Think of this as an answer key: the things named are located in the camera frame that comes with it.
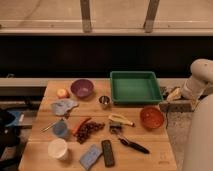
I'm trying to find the purple bowl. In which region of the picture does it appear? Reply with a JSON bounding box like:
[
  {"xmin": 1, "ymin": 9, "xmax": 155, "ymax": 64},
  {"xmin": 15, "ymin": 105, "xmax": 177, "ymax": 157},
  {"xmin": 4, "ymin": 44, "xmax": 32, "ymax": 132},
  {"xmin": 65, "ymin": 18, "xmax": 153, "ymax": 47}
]
[{"xmin": 70, "ymin": 79, "xmax": 94, "ymax": 98}]

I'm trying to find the orange carrot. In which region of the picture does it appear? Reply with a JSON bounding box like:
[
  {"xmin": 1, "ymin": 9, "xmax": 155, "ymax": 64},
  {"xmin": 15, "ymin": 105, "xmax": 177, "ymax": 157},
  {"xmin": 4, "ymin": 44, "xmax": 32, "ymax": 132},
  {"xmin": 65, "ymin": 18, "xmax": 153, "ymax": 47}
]
[{"xmin": 72, "ymin": 117, "xmax": 91, "ymax": 136}]

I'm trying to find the white paper cup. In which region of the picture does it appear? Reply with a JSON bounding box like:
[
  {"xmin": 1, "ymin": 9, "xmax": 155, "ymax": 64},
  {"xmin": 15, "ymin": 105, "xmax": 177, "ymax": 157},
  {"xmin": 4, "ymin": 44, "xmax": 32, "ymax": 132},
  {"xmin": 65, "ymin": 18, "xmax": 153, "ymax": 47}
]
[{"xmin": 48, "ymin": 138, "xmax": 68, "ymax": 161}]

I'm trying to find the small metal cup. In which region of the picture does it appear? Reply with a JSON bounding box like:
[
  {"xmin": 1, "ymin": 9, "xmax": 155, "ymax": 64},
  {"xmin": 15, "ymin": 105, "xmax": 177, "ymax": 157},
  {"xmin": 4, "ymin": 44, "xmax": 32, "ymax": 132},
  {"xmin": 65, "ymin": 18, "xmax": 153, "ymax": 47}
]
[{"xmin": 99, "ymin": 96, "xmax": 110, "ymax": 106}]

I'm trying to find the metal spoon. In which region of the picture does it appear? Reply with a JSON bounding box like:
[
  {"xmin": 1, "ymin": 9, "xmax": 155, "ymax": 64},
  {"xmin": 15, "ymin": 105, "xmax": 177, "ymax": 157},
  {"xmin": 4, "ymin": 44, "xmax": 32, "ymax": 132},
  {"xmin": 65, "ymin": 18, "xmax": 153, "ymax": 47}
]
[{"xmin": 41, "ymin": 119, "xmax": 63, "ymax": 132}]

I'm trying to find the grey blue cloth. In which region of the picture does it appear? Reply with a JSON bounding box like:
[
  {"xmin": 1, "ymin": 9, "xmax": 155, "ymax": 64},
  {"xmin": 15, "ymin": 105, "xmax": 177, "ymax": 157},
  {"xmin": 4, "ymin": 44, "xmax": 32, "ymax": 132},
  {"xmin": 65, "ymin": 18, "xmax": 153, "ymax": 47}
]
[{"xmin": 51, "ymin": 98, "xmax": 78, "ymax": 116}]

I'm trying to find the dark red grape bunch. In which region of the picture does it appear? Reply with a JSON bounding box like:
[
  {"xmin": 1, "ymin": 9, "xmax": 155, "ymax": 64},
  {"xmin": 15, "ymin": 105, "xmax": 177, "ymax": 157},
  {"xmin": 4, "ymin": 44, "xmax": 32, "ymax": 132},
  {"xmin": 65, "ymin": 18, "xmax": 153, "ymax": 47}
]
[{"xmin": 76, "ymin": 121, "xmax": 105, "ymax": 144}]

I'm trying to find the orange bowl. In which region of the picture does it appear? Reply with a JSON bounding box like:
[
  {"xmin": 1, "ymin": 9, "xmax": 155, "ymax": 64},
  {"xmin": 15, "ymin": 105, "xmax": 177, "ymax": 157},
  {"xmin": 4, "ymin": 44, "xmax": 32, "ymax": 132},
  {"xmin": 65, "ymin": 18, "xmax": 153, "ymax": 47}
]
[{"xmin": 140, "ymin": 106, "xmax": 164, "ymax": 130}]

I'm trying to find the banana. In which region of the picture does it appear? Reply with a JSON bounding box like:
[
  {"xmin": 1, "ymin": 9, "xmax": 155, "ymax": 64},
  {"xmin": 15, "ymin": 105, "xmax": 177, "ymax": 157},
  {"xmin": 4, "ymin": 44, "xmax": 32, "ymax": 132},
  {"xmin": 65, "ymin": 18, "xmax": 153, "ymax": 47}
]
[{"xmin": 108, "ymin": 114, "xmax": 135, "ymax": 127}]

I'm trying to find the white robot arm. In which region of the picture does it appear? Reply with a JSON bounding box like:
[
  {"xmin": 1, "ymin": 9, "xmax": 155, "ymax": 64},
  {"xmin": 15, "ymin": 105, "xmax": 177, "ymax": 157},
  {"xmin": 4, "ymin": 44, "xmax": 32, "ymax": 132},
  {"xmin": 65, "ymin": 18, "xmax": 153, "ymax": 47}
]
[{"xmin": 181, "ymin": 59, "xmax": 213, "ymax": 171}]

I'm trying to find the blue sponge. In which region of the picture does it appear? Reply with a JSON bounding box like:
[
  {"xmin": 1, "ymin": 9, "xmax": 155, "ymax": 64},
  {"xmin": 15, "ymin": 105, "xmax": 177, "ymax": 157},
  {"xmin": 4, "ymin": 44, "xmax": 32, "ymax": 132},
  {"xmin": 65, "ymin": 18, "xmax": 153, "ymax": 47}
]
[{"xmin": 79, "ymin": 144, "xmax": 102, "ymax": 171}]

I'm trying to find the apple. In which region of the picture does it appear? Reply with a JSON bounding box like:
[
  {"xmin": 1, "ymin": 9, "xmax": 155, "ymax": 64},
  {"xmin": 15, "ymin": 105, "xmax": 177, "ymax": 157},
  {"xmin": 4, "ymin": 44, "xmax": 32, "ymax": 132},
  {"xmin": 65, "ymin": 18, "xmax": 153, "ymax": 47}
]
[{"xmin": 57, "ymin": 89, "xmax": 70, "ymax": 99}]

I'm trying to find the small dark toy block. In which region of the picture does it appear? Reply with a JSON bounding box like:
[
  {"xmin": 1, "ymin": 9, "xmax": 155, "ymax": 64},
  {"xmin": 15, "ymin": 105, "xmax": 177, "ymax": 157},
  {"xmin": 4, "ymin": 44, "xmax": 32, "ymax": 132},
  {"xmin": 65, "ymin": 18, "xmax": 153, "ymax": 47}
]
[{"xmin": 109, "ymin": 121, "xmax": 122, "ymax": 134}]

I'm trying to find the green plastic tray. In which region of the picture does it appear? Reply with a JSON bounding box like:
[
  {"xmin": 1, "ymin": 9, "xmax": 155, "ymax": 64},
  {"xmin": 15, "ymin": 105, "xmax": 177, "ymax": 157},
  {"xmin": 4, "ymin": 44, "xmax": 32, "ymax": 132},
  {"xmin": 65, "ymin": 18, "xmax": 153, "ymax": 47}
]
[{"xmin": 110, "ymin": 71, "xmax": 163, "ymax": 104}]

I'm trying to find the black handled utensil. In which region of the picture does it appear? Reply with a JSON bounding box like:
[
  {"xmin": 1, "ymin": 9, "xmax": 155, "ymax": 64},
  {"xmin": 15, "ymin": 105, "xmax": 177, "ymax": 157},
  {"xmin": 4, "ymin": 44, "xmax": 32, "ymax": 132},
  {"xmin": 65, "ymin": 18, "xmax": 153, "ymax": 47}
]
[{"xmin": 117, "ymin": 135, "xmax": 150, "ymax": 154}]

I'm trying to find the dark rectangular remote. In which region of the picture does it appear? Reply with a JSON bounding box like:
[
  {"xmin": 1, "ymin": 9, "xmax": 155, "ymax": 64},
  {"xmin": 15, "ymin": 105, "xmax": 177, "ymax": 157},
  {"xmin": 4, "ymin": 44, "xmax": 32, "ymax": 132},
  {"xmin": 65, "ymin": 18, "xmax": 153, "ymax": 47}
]
[{"xmin": 101, "ymin": 140, "xmax": 115, "ymax": 167}]

